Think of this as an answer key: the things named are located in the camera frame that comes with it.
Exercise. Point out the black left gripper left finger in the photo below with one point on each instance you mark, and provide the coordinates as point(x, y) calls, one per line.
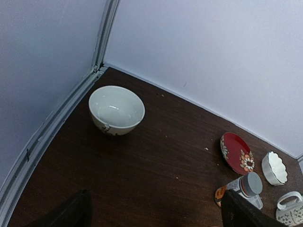
point(74, 212)

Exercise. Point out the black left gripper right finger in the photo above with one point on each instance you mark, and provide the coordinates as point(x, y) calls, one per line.
point(238, 212)

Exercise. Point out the grey cap pill bottle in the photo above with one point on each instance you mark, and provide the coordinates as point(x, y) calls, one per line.
point(246, 186)

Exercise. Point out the clear plastic pill organizer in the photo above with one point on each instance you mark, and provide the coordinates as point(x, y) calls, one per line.
point(256, 201)

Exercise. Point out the floral mug yellow inside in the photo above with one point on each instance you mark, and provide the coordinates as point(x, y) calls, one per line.
point(290, 209)

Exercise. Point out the red floral plate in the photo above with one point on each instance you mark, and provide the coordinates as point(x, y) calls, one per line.
point(237, 153)

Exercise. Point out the white scalloped bowl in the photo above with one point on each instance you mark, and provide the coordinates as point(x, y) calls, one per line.
point(274, 169)

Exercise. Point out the white ceramic bowl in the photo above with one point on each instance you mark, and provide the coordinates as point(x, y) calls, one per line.
point(115, 110)

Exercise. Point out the left aluminium frame post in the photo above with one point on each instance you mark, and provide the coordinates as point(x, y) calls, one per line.
point(51, 54)

